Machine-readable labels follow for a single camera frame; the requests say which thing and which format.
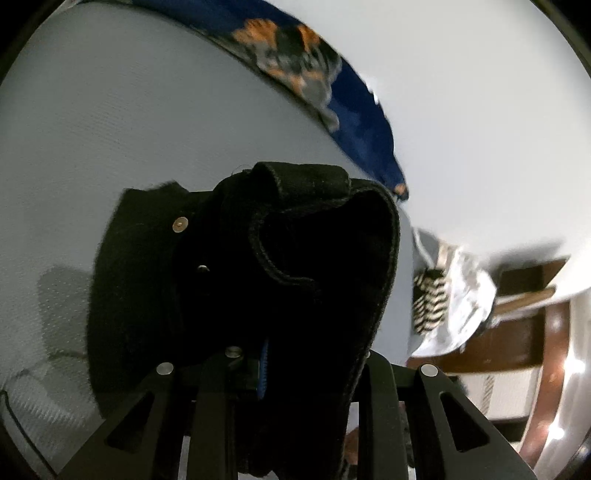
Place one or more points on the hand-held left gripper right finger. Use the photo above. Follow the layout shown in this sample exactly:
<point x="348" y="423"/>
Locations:
<point x="383" y="415"/>

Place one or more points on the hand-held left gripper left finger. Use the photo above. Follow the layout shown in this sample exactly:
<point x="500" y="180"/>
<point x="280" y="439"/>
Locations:
<point x="263" y="369"/>

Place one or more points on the black pants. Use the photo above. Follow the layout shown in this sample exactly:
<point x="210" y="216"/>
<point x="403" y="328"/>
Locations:
<point x="300" y="240"/>

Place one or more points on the black white striped cloth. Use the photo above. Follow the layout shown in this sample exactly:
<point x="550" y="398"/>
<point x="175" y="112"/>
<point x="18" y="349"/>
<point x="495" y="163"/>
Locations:
<point x="429" y="300"/>

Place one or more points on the white spotted cloth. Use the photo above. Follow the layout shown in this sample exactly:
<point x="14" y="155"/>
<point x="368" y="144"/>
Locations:
<point x="466" y="300"/>

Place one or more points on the brown wooden furniture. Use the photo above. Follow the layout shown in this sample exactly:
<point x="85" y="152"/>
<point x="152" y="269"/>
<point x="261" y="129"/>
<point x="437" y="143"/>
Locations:
<point x="526" y="332"/>

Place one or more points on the blue floral blanket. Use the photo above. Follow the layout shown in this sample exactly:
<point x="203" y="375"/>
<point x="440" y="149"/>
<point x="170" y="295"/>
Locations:
<point x="364" y="138"/>

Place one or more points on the grey mesh mat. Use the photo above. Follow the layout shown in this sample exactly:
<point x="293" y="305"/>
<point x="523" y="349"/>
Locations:
<point x="138" y="115"/>

